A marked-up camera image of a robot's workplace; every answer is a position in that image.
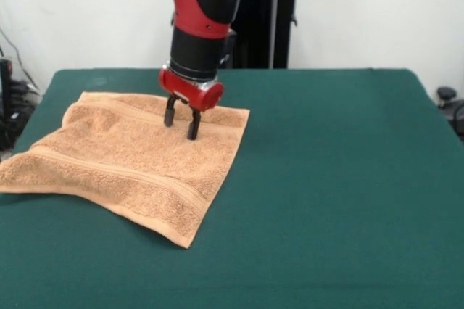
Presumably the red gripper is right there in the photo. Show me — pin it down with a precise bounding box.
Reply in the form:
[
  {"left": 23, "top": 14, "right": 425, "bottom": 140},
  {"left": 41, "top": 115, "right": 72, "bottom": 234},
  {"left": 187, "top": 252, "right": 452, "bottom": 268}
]
[{"left": 158, "top": 63, "right": 225, "bottom": 141}]

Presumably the tan terry cloth towel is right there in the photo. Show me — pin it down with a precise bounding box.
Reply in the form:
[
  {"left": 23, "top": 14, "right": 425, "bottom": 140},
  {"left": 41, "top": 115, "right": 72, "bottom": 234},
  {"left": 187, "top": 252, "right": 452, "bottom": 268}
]
[{"left": 0, "top": 91, "right": 251, "bottom": 251}]

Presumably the dark green table cloth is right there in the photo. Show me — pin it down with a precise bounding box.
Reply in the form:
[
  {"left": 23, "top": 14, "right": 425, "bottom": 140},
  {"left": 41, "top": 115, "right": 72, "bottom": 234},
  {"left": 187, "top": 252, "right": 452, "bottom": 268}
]
[{"left": 0, "top": 67, "right": 464, "bottom": 309}]

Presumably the black plug bundle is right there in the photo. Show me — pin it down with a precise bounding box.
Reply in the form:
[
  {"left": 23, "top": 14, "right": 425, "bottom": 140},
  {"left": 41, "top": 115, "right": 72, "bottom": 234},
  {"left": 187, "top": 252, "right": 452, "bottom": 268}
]
[{"left": 9, "top": 80, "right": 41, "bottom": 107}]

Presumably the black upright device, red light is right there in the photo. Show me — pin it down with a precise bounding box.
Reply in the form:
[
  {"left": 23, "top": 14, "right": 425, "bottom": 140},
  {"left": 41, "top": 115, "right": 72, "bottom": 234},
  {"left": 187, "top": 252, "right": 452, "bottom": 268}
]
[{"left": 0, "top": 57, "right": 15, "bottom": 150}]

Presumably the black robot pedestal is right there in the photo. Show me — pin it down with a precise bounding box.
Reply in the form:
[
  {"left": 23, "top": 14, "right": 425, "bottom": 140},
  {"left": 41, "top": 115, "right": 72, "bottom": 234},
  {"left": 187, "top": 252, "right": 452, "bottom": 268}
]
[{"left": 170, "top": 0, "right": 313, "bottom": 70}]

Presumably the grey cable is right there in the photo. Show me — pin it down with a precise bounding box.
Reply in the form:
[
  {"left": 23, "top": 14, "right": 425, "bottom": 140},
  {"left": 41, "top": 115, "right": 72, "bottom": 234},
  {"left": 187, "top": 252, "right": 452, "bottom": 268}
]
[{"left": 0, "top": 28, "right": 39, "bottom": 91}]

